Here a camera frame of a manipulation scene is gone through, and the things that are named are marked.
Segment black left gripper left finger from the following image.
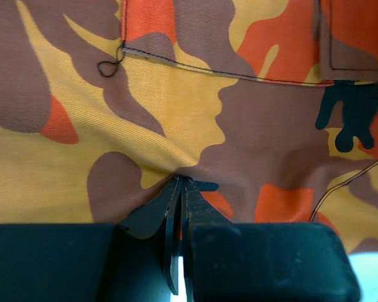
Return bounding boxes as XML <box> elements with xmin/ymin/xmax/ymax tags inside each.
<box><xmin>0</xmin><ymin>177</ymin><xmax>182</xmax><ymax>301</ymax></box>

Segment orange camouflage trousers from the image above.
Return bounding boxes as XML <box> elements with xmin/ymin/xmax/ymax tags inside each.
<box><xmin>0</xmin><ymin>1</ymin><xmax>378</xmax><ymax>253</ymax></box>

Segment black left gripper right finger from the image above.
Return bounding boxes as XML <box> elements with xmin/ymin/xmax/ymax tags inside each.
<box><xmin>181</xmin><ymin>179</ymin><xmax>361</xmax><ymax>301</ymax></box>

